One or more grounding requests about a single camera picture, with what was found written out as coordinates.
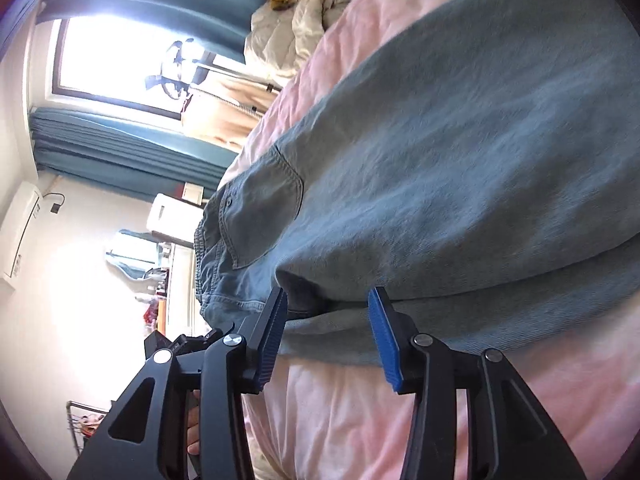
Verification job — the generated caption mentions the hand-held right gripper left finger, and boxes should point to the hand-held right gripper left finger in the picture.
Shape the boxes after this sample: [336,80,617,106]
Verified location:
[66,287,289,480]

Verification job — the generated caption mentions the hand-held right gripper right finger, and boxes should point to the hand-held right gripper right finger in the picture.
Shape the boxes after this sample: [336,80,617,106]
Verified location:
[367,286,588,480]

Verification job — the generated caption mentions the blue denim jeans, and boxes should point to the blue denim jeans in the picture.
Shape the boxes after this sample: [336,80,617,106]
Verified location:
[192,0,640,368]

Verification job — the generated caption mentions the person's left hand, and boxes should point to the person's left hand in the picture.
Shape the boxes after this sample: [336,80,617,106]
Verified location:
[185,392,202,456]

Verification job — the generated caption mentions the orange tray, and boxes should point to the orange tray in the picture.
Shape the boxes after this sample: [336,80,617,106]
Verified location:
[142,305,168,333]

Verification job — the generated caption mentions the white vanity desk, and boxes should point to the white vanity desk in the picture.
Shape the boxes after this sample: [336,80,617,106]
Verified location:
[142,240,198,341]

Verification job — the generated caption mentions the group of cosmetic bottles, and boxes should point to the group of cosmetic bottles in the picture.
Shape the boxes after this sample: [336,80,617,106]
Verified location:
[135,242,173,311]

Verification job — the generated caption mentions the pastel pink bed blanket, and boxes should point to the pastel pink bed blanket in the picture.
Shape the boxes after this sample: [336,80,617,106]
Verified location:
[217,0,640,480]

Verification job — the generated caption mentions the wavy vanity mirror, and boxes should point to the wavy vanity mirror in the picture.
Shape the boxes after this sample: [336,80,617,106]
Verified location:
[105,229,166,281]

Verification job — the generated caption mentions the white backed chair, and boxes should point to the white backed chair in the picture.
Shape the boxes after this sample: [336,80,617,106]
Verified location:
[146,192,206,248]

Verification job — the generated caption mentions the white air conditioner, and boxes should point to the white air conditioner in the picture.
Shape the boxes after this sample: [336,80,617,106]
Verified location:
[0,182,43,281]

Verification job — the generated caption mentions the beige hanging garment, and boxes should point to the beige hanging garment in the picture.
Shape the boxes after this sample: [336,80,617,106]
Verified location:
[180,77,278,153]

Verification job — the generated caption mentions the garment steamer stand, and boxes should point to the garment steamer stand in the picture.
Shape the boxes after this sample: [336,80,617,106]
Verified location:
[144,39,281,111]

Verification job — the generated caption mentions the window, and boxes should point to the window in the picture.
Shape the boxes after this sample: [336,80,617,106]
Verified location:
[50,15,251,121]

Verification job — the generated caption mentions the cream quilt pile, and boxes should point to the cream quilt pile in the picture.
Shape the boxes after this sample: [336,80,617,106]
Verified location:
[243,0,381,86]

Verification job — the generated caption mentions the metal wire rack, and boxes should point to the metal wire rack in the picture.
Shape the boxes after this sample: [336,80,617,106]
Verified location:
[66,400,113,453]

